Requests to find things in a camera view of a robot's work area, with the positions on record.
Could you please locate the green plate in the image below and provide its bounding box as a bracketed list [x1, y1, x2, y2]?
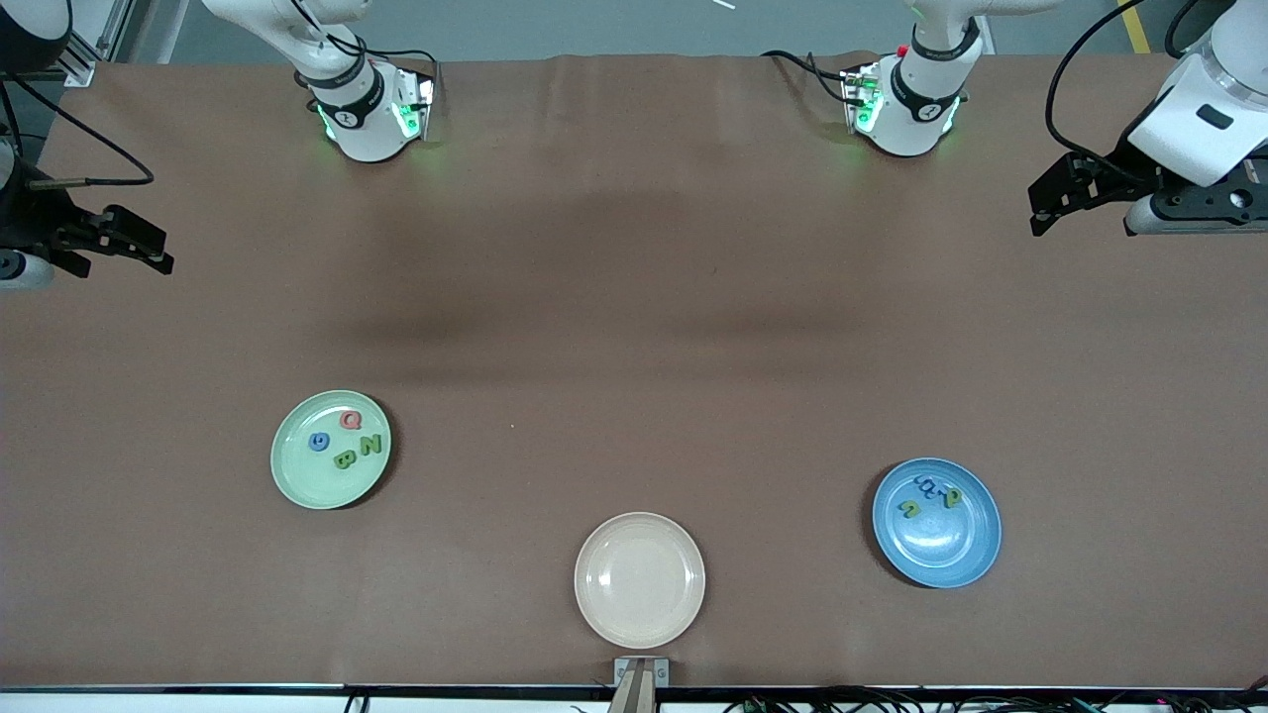
[270, 389, 393, 511]

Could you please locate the blue plate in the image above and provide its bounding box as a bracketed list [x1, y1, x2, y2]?
[872, 457, 1003, 590]

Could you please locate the brown table cover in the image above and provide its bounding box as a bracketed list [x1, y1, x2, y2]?
[0, 51, 1268, 691]

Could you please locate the cream plate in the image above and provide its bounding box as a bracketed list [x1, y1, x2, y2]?
[575, 512, 706, 651]

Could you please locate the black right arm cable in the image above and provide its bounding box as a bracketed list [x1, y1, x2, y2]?
[0, 71, 157, 191]

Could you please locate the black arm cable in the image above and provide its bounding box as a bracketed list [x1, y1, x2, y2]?
[0, 71, 157, 191]
[1045, 0, 1239, 185]

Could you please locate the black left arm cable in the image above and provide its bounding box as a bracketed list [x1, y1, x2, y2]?
[1045, 0, 1239, 185]

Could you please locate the aluminium frame extrusion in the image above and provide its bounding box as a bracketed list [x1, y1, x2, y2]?
[59, 0, 150, 90]

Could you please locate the silver left arm base bracket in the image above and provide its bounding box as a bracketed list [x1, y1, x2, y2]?
[840, 61, 885, 137]

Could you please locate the black left base cable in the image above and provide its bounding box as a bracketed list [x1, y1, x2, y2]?
[761, 48, 855, 105]

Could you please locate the black base cable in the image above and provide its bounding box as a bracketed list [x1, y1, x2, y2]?
[761, 48, 855, 105]
[376, 53, 439, 110]

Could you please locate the silver right arm base bracket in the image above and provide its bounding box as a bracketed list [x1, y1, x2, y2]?
[394, 71, 438, 142]

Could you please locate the black right base cable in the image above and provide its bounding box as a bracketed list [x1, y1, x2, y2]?
[376, 53, 439, 110]

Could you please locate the black cable bundle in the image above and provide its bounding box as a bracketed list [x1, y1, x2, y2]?
[723, 676, 1268, 713]

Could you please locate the wooden camera mount bracket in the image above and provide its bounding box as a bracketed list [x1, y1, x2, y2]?
[613, 657, 671, 713]

